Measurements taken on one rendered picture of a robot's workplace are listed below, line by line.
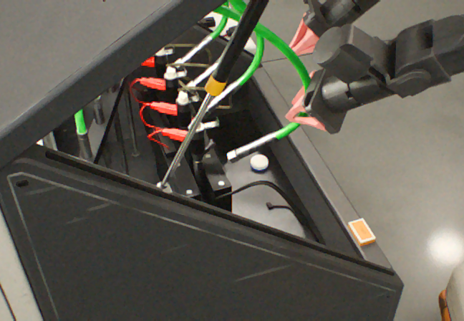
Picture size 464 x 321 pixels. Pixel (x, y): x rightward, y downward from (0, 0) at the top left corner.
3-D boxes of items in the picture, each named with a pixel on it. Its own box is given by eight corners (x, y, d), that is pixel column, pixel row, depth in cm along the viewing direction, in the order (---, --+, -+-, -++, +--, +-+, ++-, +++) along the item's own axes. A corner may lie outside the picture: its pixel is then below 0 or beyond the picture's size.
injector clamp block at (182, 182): (233, 234, 141) (232, 185, 130) (186, 248, 139) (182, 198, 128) (184, 130, 164) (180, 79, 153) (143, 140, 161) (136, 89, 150)
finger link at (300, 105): (268, 116, 108) (309, 101, 101) (283, 83, 112) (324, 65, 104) (297, 142, 111) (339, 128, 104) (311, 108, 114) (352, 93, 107)
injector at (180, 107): (207, 176, 144) (203, 99, 129) (184, 183, 143) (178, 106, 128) (203, 168, 146) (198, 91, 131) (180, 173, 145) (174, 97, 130)
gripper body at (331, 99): (301, 110, 101) (336, 97, 96) (322, 61, 106) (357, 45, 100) (329, 137, 104) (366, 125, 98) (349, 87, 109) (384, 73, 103)
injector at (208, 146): (220, 203, 139) (217, 127, 124) (196, 210, 138) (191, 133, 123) (215, 194, 141) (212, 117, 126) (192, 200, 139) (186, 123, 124)
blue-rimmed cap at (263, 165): (271, 168, 154) (271, 164, 153) (254, 173, 154) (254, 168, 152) (263, 157, 157) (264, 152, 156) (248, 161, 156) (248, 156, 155)
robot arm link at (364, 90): (403, 100, 95) (409, 66, 97) (370, 76, 92) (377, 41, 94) (366, 112, 100) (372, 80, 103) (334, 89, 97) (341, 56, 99)
